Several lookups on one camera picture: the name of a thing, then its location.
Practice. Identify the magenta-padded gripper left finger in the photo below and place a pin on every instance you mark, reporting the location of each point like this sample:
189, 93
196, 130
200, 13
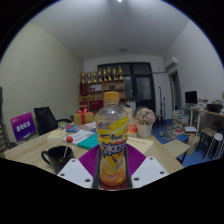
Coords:
76, 173

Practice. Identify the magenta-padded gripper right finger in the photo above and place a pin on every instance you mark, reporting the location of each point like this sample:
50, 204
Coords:
149, 170

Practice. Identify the yellow drink bottle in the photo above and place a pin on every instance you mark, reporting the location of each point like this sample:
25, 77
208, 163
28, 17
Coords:
112, 150

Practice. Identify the black mug with coloured dots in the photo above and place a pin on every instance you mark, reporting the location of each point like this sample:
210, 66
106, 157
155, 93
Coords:
55, 160

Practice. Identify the pale yellow flat box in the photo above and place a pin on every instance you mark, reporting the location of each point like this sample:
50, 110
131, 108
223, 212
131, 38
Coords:
141, 145

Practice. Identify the teal book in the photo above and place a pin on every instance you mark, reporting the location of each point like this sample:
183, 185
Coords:
88, 142

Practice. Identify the low pale wooden table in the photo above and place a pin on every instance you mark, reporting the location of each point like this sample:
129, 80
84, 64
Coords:
176, 147

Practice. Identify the white printed paper sheet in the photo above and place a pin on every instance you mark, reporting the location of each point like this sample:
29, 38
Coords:
78, 136

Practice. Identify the cream notepad block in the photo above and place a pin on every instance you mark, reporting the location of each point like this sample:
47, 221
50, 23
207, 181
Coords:
56, 134

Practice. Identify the orange cup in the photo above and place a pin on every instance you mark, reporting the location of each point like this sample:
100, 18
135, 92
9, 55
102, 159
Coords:
132, 130

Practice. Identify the colourful magazine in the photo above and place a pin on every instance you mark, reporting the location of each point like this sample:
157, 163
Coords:
75, 127

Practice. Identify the pink flowers in white pot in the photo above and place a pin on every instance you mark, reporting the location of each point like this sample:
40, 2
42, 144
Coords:
145, 118

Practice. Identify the yellow gift box red ribbon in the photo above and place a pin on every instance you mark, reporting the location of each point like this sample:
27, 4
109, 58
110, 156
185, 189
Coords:
83, 118

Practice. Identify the stack of books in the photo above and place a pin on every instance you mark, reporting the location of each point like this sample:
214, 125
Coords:
180, 120

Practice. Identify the black office chair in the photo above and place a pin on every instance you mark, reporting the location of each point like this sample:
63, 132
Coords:
46, 118

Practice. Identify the black floor stand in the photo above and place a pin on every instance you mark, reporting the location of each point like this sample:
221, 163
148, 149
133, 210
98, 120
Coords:
160, 106

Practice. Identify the brown wooden stool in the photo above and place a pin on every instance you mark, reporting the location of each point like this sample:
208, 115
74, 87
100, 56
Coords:
207, 131

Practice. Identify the purple sign board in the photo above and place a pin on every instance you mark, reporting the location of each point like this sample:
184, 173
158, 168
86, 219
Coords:
23, 126

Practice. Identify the white round stool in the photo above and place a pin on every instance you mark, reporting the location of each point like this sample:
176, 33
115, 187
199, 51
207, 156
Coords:
218, 137

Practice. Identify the wooden shelf unit with trophies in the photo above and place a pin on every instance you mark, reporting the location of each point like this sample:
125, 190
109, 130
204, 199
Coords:
100, 93

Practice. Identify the dark glass door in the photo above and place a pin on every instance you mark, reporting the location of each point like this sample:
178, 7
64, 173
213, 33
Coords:
143, 86

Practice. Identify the black computer monitor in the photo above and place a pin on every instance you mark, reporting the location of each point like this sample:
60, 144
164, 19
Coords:
191, 97

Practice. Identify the long wooden desk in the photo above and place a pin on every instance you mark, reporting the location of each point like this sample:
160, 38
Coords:
213, 114

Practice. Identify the white wall air conditioner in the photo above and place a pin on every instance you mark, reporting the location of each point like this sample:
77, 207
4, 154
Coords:
171, 62

